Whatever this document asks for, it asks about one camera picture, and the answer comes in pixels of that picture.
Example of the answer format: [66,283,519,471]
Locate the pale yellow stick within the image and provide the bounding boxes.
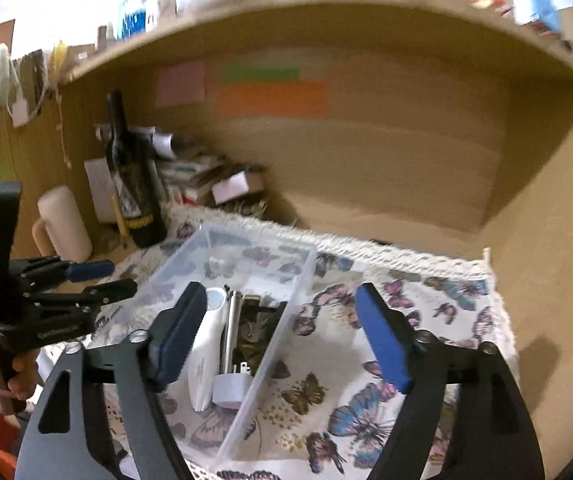
[111,195,133,248]

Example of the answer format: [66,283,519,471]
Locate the handwritten white note paper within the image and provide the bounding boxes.
[85,157,117,223]

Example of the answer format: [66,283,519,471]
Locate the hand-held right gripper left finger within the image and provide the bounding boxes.
[16,281,210,480]

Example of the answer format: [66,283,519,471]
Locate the rolled white papers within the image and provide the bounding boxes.
[94,122,174,158]

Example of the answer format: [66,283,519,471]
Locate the clear plastic storage box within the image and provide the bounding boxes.
[141,220,318,461]

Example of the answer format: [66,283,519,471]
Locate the white plug adapter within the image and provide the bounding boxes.
[211,365,254,408]

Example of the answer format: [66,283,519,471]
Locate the blue and white bottle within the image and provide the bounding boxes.
[118,0,150,41]

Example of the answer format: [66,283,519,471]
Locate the silver pen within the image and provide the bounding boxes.
[220,287,244,378]

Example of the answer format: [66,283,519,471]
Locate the dark wine bottle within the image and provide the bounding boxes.
[105,91,168,248]

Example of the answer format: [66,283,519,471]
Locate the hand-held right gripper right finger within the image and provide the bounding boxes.
[354,282,540,480]

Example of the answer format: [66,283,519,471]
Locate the white mug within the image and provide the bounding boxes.
[33,186,93,263]

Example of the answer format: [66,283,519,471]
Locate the wooden shelf board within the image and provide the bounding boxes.
[61,0,573,86]

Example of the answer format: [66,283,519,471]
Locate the butterfly print lace cloth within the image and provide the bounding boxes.
[84,205,510,480]

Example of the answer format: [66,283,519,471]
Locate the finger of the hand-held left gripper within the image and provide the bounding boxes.
[21,277,138,311]
[11,256,116,291]

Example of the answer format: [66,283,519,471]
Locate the white fluffy toy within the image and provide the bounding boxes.
[0,44,20,107]

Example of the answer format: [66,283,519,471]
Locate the green sticky note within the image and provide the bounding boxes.
[224,66,300,82]

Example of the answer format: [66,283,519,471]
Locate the orange sticky note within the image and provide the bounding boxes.
[219,82,328,118]

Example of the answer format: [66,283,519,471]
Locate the white card box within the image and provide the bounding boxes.
[211,171,248,204]

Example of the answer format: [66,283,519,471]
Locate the pink sticky note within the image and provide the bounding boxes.
[155,61,206,107]

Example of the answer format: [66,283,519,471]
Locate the white tube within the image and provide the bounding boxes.
[189,287,227,413]

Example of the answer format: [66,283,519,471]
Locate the pile of small metal bits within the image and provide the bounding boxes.
[224,194,268,217]

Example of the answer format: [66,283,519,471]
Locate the person's left hand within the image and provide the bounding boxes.
[0,347,42,416]

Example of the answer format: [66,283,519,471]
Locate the stack of booklets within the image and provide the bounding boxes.
[159,157,227,201]

